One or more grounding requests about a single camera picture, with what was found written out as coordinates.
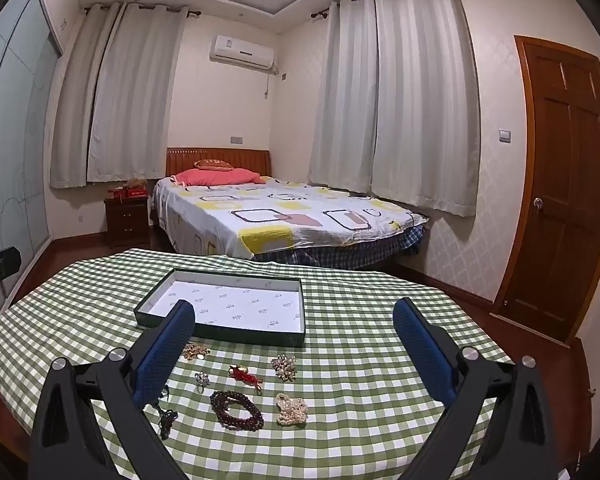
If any green shallow box tray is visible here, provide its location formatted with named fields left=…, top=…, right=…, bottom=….
left=133, top=268, right=307, bottom=348

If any black pendant with cord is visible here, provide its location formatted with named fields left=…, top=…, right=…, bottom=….
left=152, top=385, right=179, bottom=441

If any red and gold charm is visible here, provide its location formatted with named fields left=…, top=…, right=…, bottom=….
left=228, top=364, right=264, bottom=396

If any bed with patterned sheet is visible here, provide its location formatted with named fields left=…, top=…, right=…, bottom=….
left=152, top=175, right=428, bottom=261

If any gold pearl flower brooch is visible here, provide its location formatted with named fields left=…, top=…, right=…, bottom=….
left=271, top=353, right=298, bottom=382

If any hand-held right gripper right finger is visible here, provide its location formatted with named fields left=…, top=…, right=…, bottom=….
left=392, top=297, right=563, bottom=480

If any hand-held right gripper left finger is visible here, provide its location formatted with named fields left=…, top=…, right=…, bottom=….
left=27, top=299, right=197, bottom=480

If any wooden headboard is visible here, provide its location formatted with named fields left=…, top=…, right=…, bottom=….
left=166, top=148, right=272, bottom=181

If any cream pearl bracelet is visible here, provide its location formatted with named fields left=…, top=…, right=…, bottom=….
left=275, top=392, right=308, bottom=427

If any white curtain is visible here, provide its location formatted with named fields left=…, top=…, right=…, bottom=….
left=87, top=2, right=188, bottom=183
left=50, top=2, right=123, bottom=190
left=307, top=0, right=381, bottom=196
left=370, top=0, right=481, bottom=218

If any pink pillow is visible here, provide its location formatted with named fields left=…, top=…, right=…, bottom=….
left=172, top=168, right=266, bottom=187

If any frosted glass wardrobe door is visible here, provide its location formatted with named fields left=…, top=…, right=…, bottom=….
left=0, top=0, right=63, bottom=321

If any dark red bead bracelet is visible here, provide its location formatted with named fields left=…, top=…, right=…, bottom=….
left=210, top=390, right=265, bottom=431

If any white air conditioner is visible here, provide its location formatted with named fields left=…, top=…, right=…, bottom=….
left=210, top=35, right=276, bottom=71

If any brown wooden door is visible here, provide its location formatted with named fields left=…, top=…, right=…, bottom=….
left=495, top=35, right=600, bottom=346

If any dark wooden nightstand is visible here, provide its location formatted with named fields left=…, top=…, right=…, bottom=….
left=104, top=196, right=151, bottom=250

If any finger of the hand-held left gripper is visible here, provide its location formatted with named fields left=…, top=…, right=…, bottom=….
left=0, top=246, right=22, bottom=311

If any blue plaid bed blanket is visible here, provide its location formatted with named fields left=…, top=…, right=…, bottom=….
left=252, top=225, right=426, bottom=267

